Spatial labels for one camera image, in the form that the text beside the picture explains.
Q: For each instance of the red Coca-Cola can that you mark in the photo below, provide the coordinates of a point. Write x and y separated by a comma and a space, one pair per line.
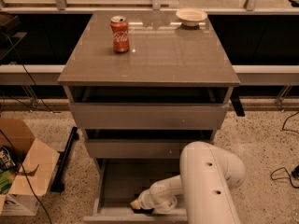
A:
119, 27

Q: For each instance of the grey drawer cabinet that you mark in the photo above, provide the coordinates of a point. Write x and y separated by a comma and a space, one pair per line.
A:
165, 58

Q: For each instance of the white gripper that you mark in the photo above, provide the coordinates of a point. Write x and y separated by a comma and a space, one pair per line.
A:
146, 201

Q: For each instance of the middle grey drawer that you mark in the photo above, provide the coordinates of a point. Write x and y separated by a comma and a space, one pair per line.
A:
142, 144

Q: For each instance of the bottom open grey drawer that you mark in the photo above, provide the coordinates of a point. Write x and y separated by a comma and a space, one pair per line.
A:
121, 181

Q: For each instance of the green snack bag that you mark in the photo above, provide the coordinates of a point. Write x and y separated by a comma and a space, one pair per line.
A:
6, 180

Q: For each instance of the white ceramic bowl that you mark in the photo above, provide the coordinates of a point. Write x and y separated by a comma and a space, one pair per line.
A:
191, 16

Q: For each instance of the open cardboard box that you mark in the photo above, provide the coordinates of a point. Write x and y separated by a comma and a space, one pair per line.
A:
38, 161

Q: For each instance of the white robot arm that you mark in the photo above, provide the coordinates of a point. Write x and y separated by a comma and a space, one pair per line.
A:
206, 175

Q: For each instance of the top grey drawer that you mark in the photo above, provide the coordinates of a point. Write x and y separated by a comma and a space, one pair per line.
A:
95, 108

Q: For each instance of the black floor bar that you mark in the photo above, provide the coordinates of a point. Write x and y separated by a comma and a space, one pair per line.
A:
57, 184

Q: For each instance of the black snack bag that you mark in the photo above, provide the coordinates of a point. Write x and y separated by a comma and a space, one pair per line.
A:
6, 162

